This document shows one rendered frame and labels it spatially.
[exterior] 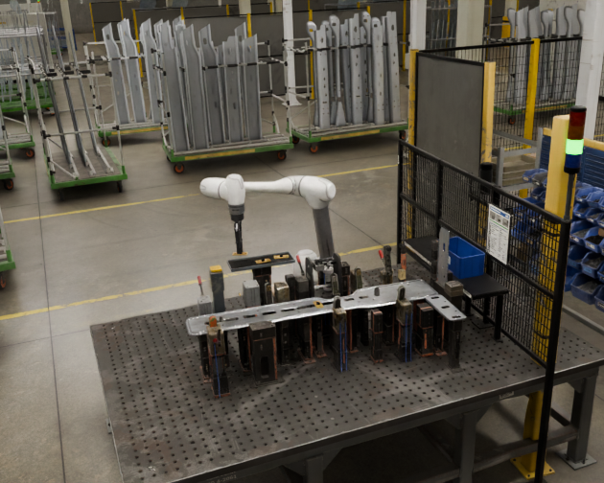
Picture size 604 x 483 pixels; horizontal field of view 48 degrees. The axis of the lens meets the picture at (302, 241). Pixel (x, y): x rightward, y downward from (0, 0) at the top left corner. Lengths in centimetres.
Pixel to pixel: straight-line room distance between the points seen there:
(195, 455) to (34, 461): 162
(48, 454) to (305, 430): 191
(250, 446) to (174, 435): 37
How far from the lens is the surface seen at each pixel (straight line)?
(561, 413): 433
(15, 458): 465
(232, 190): 364
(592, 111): 779
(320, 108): 1137
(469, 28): 1117
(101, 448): 453
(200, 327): 353
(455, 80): 595
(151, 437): 332
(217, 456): 314
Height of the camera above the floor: 264
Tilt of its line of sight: 21 degrees down
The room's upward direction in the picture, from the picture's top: 2 degrees counter-clockwise
